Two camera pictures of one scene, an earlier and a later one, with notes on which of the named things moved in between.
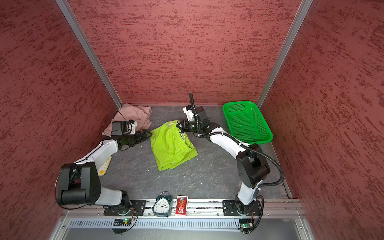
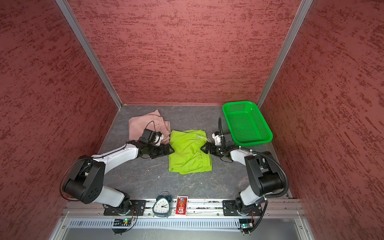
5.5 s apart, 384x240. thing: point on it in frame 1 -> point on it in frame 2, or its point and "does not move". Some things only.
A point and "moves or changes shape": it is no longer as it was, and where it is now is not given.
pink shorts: x=141 y=114 -> x=153 y=121
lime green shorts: x=171 y=147 moves or changes shape
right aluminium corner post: x=304 y=8 does not move
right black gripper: x=185 y=126 -> x=212 y=152
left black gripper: x=139 y=138 -> x=162 y=152
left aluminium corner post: x=65 y=8 does not move
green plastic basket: x=245 y=123 does not move
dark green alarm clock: x=161 y=207 does not move
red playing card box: x=181 y=205 does not move
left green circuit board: x=122 y=222 does not move
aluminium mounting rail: x=194 y=207 does not move
